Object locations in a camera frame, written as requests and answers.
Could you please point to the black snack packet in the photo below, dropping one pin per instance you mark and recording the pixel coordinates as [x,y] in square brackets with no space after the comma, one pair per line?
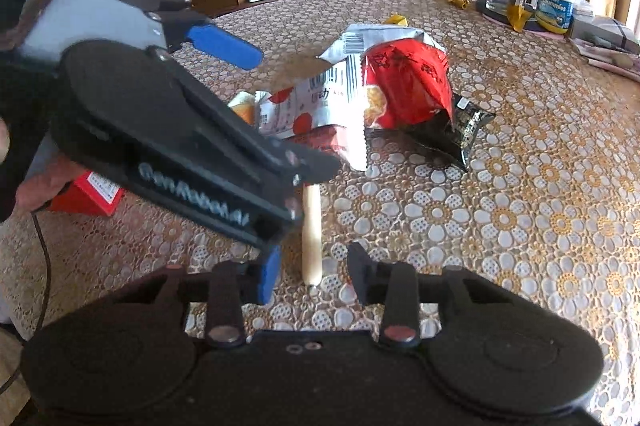
[462,121]

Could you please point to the white red snack packet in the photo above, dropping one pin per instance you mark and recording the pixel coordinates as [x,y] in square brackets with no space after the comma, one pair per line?
[300,106]

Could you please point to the pink round mat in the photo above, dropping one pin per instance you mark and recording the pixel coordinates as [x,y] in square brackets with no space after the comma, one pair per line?
[555,35]

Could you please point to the grey tissue box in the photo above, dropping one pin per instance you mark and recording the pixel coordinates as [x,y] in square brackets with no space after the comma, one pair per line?
[605,31]

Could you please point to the red snack bag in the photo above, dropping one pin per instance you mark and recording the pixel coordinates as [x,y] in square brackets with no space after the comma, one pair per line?
[405,86]

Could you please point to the pink papers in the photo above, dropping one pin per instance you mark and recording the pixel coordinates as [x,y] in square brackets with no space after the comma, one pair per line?
[615,58]

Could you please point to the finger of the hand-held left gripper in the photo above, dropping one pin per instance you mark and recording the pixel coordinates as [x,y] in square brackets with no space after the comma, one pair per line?
[225,48]
[310,166]

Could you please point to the small yellow wrapper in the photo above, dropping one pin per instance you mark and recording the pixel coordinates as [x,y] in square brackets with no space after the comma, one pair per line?
[397,20]

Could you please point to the person's left hand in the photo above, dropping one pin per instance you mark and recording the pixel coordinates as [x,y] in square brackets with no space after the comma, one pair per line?
[45,183]

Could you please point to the beige stick snack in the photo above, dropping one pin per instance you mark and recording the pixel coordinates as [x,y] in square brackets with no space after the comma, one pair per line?
[311,236]

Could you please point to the silver snack bag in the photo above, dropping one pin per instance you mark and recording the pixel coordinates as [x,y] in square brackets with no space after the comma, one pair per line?
[380,38]

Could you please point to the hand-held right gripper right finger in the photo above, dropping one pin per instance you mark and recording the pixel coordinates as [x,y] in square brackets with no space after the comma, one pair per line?
[361,277]

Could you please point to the red cardboard box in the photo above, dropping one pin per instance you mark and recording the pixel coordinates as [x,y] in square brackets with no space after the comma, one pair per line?
[95,197]

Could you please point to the gold floral lace tablecloth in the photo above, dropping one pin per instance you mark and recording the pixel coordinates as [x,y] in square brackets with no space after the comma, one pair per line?
[500,206]

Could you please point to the dark round mat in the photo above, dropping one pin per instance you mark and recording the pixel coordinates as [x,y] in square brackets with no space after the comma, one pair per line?
[487,11]

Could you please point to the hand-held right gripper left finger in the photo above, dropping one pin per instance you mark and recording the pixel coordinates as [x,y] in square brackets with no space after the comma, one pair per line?
[267,275]

